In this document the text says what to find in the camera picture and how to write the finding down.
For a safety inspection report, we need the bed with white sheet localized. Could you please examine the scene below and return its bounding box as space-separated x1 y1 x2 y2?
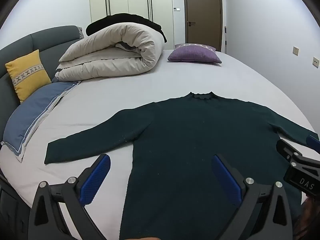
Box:
0 49 320 240

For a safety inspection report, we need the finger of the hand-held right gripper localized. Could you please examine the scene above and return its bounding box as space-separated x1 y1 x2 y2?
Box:
276 139 304 167
307 135 320 153

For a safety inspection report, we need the blue pillow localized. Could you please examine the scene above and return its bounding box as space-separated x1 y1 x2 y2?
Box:
0 81 82 163

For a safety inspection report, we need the person's right forearm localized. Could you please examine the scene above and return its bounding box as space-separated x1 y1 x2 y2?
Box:
294 195 320 240

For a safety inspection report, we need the yellow throw pillow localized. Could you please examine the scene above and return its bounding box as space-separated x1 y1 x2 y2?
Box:
5 49 52 103

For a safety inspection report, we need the grey upholstered headboard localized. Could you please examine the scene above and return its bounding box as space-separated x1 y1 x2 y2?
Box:
0 25 84 140

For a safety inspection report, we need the dark green sweater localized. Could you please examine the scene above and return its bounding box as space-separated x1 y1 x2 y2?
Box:
44 91 320 240

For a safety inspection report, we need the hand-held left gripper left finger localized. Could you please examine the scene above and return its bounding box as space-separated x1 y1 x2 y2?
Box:
28 154 111 240

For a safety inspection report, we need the brown wooden door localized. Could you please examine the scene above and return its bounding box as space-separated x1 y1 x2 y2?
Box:
183 0 223 52

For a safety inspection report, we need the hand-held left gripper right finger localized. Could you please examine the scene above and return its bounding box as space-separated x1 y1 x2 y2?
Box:
211 154 293 240

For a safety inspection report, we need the rolled beige duvet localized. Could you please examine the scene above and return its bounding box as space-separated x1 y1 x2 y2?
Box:
55 22 165 82

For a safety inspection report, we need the purple throw pillow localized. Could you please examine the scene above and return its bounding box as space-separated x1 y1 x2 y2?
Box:
167 44 222 64

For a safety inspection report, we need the black cloth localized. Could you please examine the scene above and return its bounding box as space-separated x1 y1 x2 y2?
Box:
86 13 167 43

